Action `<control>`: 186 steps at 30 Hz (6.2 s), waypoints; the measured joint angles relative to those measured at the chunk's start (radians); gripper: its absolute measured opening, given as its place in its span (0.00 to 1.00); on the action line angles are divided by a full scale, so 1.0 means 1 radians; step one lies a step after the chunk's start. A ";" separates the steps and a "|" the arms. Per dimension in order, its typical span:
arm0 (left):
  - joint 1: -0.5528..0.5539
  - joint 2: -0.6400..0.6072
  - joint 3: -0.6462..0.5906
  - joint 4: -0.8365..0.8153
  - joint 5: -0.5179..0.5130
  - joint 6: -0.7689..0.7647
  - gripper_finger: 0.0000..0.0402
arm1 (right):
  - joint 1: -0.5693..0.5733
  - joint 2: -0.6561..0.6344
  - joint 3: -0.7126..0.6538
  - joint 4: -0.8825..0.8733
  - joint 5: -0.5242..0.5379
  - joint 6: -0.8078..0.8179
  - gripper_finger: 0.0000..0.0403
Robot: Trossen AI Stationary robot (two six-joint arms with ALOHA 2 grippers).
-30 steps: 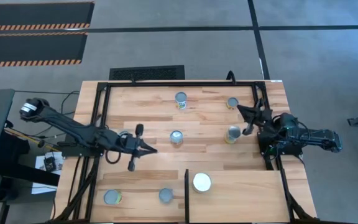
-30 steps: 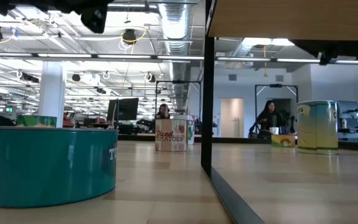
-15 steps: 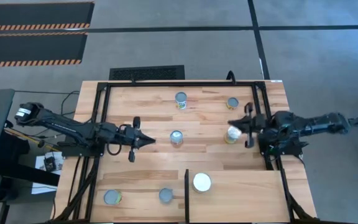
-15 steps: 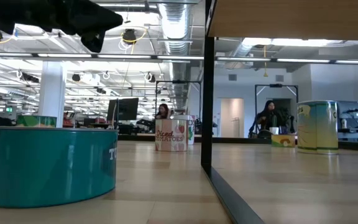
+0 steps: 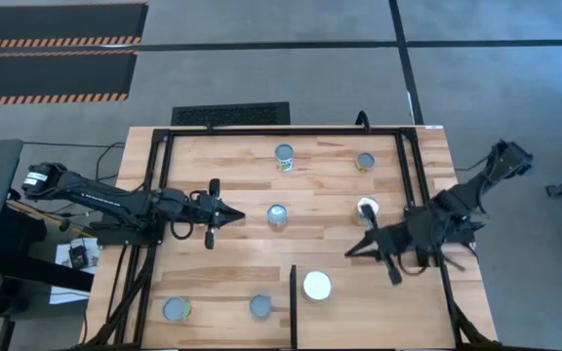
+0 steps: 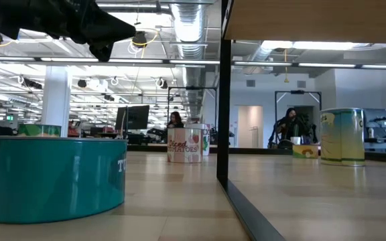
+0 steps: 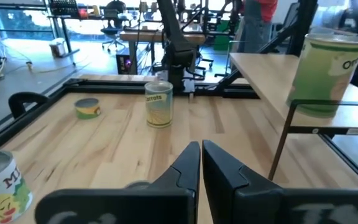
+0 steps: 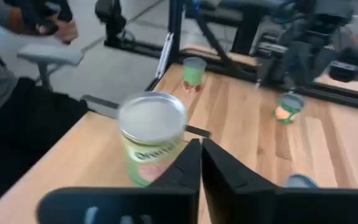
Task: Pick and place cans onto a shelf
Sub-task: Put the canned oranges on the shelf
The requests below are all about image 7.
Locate green bin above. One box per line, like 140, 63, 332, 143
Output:
213, 20, 239, 52

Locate wooden workbench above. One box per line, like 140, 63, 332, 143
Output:
119, 29, 207, 75

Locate short yellow green can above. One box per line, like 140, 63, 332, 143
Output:
74, 98, 102, 120

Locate black cable loop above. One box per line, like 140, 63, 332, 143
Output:
7, 91, 50, 119

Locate person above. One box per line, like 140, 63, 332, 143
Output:
233, 0, 279, 54

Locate large green tin can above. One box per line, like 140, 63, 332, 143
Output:
286, 32, 358, 119

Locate black-legged desk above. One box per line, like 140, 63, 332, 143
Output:
47, 0, 105, 58

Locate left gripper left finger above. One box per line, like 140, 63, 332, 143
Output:
35, 141, 201, 224

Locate small waste bin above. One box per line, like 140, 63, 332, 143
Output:
48, 37, 67, 58

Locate black computer box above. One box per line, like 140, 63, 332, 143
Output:
116, 53, 136, 75

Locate blue office chair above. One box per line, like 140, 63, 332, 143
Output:
100, 0, 127, 52

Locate wooden shelf black legs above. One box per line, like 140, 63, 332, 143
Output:
229, 52, 358, 181

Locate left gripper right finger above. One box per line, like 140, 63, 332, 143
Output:
202, 139, 358, 224

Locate tall carrots tin can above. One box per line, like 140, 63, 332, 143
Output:
144, 80, 174, 129

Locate mixed fruit tin can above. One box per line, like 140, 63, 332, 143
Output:
0, 150, 34, 224

